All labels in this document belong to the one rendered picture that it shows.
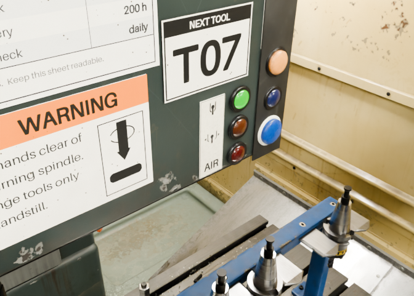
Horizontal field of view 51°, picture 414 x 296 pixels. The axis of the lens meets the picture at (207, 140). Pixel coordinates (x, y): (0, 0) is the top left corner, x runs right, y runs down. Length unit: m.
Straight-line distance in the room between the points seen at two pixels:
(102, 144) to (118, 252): 1.44
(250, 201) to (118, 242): 0.56
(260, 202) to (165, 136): 1.25
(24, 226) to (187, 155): 0.16
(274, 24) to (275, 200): 1.22
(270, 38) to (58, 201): 0.24
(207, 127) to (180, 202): 1.57
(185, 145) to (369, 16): 0.88
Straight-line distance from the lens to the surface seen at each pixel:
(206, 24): 0.37
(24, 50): 0.30
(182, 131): 0.40
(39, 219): 0.36
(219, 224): 1.61
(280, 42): 0.45
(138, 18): 0.33
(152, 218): 1.90
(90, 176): 0.36
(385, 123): 1.27
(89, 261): 1.41
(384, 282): 1.44
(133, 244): 1.80
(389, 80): 1.22
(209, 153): 0.43
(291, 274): 0.85
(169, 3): 0.35
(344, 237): 0.93
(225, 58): 0.40
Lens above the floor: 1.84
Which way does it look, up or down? 32 degrees down
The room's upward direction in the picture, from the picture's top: 1 degrees clockwise
